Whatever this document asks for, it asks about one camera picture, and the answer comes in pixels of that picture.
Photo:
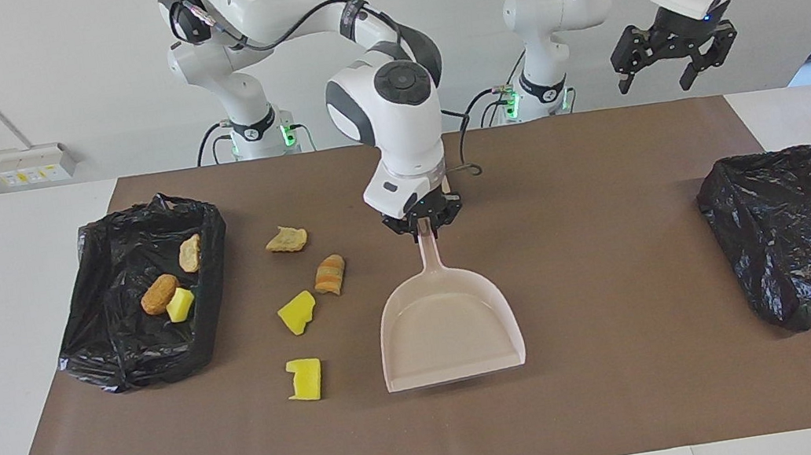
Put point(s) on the small yellow sponge wedge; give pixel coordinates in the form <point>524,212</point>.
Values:
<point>181,307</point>

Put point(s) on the bin wrapped in black bag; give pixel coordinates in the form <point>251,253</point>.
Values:
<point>803,235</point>

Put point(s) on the striped toy croissant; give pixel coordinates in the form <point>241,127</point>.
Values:
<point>330,276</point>

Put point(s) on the beige plastic dustpan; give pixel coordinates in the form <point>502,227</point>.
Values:
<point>448,332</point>

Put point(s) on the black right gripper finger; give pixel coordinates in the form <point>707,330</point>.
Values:
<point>436,228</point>
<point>415,233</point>

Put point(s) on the irregular yellow sponge chunk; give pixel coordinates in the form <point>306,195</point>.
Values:
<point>297,314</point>

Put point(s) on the notched rectangular yellow sponge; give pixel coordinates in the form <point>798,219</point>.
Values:
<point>306,380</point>

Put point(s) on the pale toy dumpling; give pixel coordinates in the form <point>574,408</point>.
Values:
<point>287,239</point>
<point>190,254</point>

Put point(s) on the white wall socket box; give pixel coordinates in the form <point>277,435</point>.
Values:
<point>36,164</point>

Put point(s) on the open bin with black bag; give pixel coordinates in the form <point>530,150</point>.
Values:
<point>119,335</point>

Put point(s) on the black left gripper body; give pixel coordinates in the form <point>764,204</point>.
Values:
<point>676,38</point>

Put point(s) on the brown table mat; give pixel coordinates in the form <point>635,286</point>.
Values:
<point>634,386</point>

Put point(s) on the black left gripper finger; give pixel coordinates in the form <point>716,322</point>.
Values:
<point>721,42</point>
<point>626,57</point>

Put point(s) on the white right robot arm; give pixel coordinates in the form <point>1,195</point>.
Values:
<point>400,133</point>

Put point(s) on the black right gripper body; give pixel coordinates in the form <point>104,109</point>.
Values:
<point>423,211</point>

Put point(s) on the brown fried nugget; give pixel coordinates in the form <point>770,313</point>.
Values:
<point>158,295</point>

